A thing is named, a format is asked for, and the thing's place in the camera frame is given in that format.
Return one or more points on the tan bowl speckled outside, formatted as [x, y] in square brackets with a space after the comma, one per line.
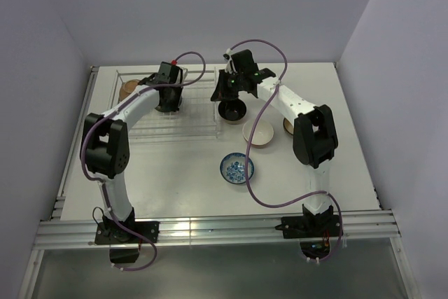
[127, 88]

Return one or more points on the small tan bowl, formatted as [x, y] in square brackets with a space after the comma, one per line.
[288, 127]

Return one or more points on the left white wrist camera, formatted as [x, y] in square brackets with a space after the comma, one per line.
[182, 72]

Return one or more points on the white bowl red outside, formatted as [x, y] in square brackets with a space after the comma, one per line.
[264, 132]

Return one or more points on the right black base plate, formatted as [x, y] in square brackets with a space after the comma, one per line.
[300, 227]

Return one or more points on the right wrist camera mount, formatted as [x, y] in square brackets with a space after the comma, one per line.
[241, 62]

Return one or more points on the blue white patterned bowl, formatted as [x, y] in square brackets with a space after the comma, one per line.
[232, 168]

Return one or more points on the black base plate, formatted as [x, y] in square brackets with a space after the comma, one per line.
[109, 233]
[300, 227]

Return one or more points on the aluminium rail frame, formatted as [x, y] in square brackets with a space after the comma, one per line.
[177, 183]

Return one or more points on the white wire dish rack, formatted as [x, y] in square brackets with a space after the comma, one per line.
[196, 119]

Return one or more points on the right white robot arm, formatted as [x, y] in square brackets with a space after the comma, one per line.
[314, 134]

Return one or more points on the tan bowl dark rim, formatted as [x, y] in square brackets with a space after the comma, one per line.
[168, 107]

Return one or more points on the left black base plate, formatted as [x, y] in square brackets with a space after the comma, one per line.
[109, 233]

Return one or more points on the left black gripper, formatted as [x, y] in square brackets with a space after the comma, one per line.
[179, 89]

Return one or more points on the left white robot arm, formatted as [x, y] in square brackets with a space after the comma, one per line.
[105, 147]

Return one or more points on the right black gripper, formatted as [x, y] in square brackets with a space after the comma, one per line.
[222, 93]

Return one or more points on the black glazed bowl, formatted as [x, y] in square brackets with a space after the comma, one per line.
[232, 111]

